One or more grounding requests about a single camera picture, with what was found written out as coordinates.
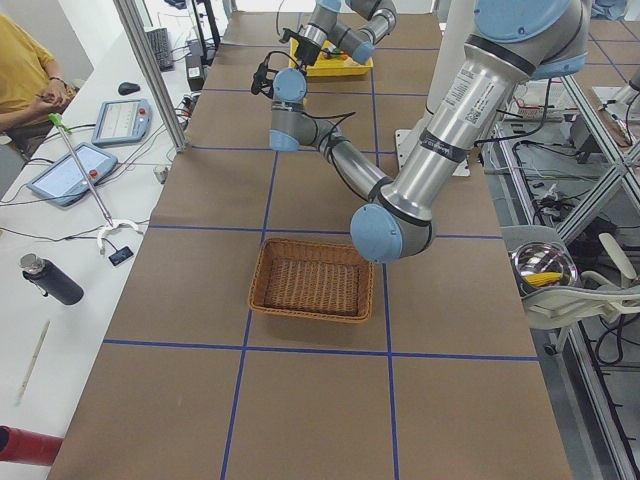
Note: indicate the black water bottle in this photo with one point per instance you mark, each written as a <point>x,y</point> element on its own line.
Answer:
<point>50,279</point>

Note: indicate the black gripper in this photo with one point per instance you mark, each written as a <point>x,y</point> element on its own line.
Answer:
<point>306,50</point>

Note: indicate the black computer mouse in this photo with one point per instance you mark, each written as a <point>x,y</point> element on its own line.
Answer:
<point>127,88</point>

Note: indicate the upper blue teach pendant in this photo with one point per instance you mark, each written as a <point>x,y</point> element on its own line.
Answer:
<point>122,122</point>

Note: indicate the black keyboard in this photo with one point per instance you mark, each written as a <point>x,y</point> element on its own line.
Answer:
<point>158,39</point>

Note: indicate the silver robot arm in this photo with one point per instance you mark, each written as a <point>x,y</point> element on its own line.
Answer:
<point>495,45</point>
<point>358,43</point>

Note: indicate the person in yellow shirt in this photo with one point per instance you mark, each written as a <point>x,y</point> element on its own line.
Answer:
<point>32,88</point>

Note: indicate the blue teach pendant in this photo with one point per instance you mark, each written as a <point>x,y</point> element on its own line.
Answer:
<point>122,122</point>
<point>62,182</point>

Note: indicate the reacher grabber stick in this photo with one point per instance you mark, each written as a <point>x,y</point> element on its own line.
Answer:
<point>111,224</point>

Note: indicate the wooden paint brush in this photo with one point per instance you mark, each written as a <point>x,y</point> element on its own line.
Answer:
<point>32,363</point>

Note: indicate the white pot with corn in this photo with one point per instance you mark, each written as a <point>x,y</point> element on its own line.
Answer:
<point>539,265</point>

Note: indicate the yellow woven basket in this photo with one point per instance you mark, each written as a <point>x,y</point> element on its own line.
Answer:
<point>333,62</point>

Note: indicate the brown wicker basket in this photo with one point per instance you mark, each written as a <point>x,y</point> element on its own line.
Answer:
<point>312,280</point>

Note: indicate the red fire extinguisher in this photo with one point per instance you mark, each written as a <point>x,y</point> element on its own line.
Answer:
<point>27,447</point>

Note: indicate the lower blue teach pendant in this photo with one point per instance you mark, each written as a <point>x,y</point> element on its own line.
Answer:
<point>62,182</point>

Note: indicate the aluminium frame post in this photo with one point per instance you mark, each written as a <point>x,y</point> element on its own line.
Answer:
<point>134,29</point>

